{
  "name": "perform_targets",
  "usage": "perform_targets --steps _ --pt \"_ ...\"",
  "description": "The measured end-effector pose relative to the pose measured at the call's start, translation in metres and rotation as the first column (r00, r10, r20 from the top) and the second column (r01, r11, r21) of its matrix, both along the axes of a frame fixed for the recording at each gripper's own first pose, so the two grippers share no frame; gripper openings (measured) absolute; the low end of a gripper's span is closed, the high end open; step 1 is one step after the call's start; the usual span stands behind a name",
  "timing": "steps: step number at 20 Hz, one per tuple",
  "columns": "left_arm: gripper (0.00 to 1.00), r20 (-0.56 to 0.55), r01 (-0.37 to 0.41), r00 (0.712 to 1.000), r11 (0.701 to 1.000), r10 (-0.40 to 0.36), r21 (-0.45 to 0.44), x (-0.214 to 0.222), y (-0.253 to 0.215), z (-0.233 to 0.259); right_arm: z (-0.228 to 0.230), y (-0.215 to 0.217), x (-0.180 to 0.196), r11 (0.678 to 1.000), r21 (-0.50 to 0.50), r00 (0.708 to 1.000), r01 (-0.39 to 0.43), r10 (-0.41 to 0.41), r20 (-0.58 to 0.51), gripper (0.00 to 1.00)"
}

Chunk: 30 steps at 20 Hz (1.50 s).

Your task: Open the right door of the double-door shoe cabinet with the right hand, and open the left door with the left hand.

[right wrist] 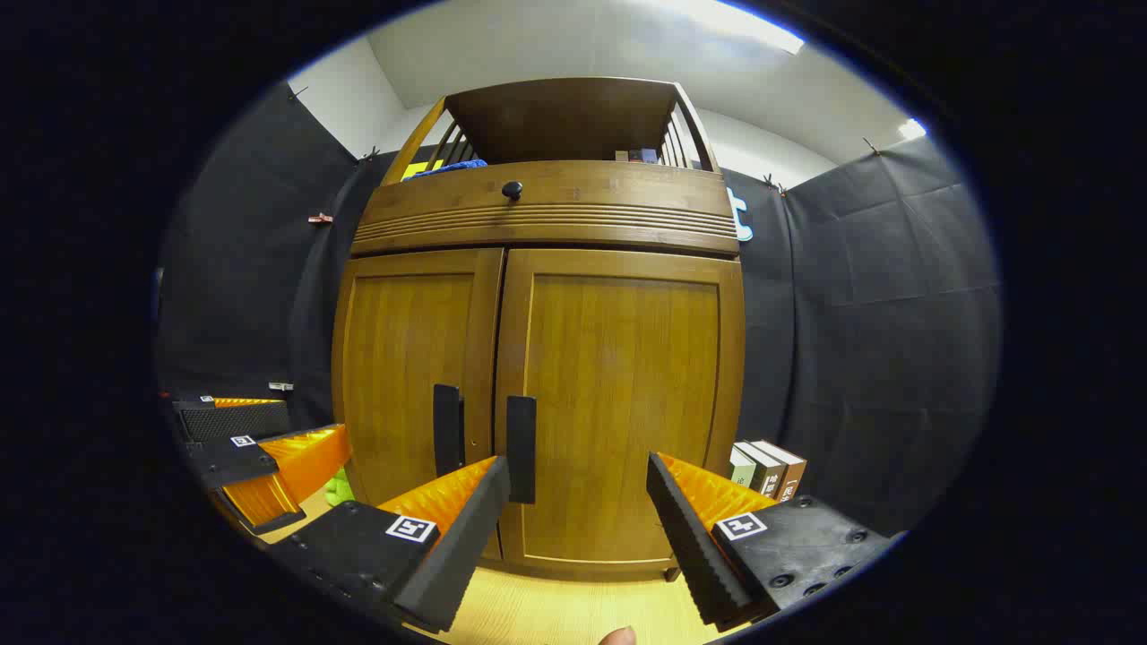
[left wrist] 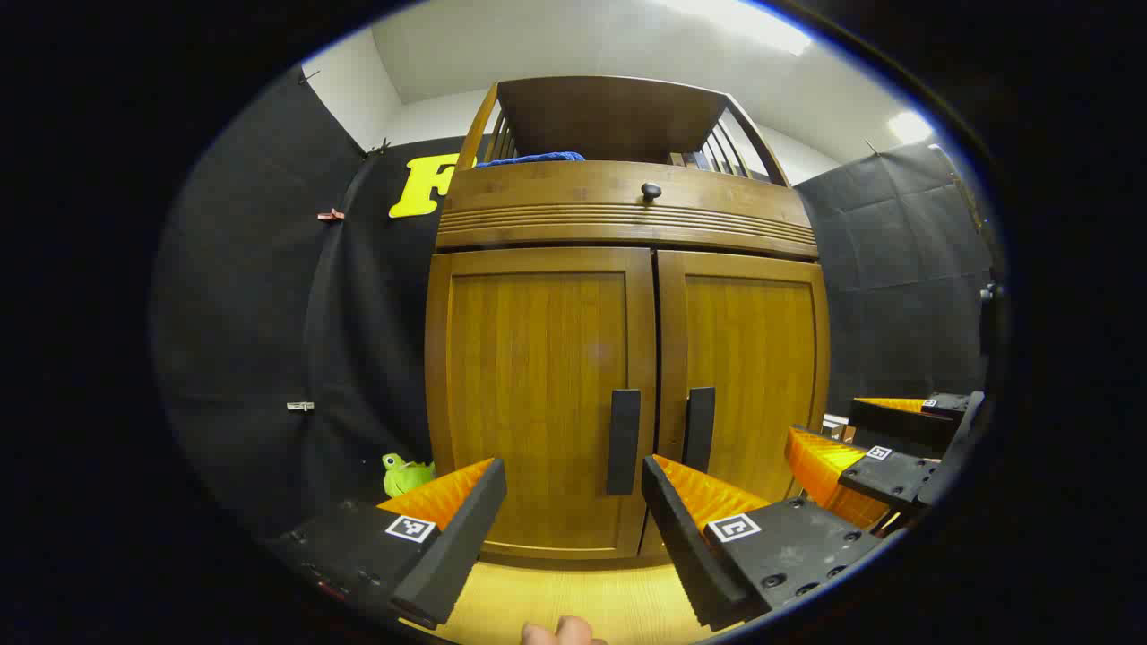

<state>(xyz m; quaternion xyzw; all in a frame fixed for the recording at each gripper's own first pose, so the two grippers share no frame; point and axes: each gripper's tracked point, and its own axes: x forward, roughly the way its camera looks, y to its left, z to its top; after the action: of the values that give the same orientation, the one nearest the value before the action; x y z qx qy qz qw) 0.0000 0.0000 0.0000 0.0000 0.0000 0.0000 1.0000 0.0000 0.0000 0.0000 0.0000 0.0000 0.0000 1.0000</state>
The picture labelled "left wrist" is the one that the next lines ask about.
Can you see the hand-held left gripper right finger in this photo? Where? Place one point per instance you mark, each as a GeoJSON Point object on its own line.
{"type": "Point", "coordinates": [681, 546]}

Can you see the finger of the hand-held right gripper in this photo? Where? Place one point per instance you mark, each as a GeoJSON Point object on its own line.
{"type": "Point", "coordinates": [892, 479]}
{"type": "Point", "coordinates": [901, 421]}

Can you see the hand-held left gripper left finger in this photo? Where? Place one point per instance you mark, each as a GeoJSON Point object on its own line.
{"type": "Point", "coordinates": [457, 546]}

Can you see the wooden cabinet door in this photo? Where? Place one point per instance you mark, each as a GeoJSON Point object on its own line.
{"type": "Point", "coordinates": [753, 376]}
{"type": "Point", "coordinates": [538, 376]}

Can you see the wooden double-door shoe cabinet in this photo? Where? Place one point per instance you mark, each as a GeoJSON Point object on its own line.
{"type": "Point", "coordinates": [627, 116]}

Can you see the wooden cabinet drawer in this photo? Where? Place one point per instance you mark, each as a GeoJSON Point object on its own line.
{"type": "Point", "coordinates": [556, 193]}

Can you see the green frog toy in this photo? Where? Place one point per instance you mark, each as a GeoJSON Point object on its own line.
{"type": "Point", "coordinates": [405, 477]}

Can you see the small ceiling light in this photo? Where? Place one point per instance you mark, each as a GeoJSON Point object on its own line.
{"type": "Point", "coordinates": [909, 125]}

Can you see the row of shelf books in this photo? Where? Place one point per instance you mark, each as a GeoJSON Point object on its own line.
{"type": "Point", "coordinates": [694, 161]}

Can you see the black drawer knob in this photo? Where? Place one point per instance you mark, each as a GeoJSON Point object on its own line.
{"type": "Point", "coordinates": [651, 191]}

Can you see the blue cloth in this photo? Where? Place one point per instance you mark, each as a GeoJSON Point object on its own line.
{"type": "Point", "coordinates": [538, 159]}

